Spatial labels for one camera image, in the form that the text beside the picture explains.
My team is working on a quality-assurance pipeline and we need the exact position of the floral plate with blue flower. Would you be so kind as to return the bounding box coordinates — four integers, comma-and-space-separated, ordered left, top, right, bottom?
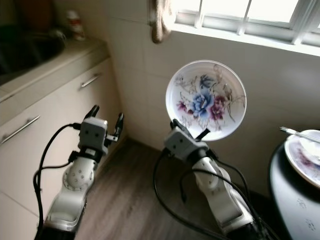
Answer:
165, 60, 248, 142

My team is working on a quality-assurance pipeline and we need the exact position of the cream kitchen cabinet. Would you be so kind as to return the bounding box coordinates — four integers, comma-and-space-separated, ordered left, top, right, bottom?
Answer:
0, 39, 128, 240

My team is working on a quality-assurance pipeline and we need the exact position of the white red bottle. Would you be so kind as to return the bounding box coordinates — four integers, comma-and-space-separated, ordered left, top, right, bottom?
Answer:
65, 10, 87, 42

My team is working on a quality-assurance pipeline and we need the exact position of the steel sink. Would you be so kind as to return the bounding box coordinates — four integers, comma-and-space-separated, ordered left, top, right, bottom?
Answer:
0, 34, 66, 86

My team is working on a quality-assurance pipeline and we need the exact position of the silver chopstick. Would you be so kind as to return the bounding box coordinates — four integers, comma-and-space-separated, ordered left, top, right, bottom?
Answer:
280, 127, 320, 143
279, 126, 320, 142

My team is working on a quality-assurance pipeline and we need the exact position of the floral plate with purple print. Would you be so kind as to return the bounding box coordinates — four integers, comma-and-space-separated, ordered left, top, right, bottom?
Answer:
284, 130, 320, 190

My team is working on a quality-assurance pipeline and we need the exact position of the beige curtain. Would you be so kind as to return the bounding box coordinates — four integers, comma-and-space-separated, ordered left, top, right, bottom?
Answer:
149, 0, 173, 44

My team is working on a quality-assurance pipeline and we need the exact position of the round black table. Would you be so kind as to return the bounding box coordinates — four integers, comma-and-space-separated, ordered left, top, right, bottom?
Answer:
269, 141, 320, 240

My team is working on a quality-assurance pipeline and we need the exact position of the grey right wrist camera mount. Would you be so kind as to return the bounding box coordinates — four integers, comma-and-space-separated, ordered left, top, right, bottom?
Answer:
163, 126, 208, 162

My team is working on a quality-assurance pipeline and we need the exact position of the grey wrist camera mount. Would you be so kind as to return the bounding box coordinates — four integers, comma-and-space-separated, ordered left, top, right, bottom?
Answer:
81, 117, 111, 151
163, 126, 208, 162

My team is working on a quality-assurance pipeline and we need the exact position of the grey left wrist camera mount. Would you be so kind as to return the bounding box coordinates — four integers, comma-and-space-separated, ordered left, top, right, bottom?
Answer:
81, 117, 111, 151

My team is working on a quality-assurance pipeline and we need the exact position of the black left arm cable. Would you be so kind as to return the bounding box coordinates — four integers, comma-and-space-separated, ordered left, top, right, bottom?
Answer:
32, 122, 86, 236

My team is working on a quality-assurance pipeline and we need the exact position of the silver bar cabinet handle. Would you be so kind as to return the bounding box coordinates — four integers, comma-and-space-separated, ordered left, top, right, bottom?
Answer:
80, 73, 102, 90
1, 115, 41, 145

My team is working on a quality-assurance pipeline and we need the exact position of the white window frame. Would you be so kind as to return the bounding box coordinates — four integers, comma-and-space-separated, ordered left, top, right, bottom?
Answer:
167, 0, 320, 57

